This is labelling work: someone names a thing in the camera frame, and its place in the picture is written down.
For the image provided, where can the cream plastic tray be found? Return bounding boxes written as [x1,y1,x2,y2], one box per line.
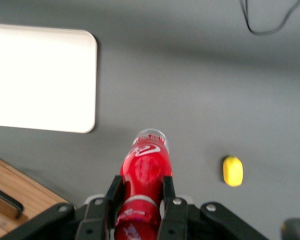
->
[0,23,99,134]

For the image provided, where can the wooden drawer cabinet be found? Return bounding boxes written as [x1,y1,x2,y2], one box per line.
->
[0,151,69,240]

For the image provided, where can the black lower drawer handle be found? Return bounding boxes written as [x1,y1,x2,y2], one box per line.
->
[0,183,25,221]

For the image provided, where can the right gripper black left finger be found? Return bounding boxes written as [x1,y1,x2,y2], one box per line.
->
[75,174,126,240]

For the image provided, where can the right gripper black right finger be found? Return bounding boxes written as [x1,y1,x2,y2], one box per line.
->
[156,175,191,240]

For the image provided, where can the red coke bottle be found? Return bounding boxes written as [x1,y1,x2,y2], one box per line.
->
[113,128,173,240]

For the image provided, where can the yellow lemon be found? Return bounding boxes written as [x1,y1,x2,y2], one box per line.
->
[222,155,244,188]

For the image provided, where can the black looped cable on table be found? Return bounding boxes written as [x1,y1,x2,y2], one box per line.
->
[239,0,300,36]

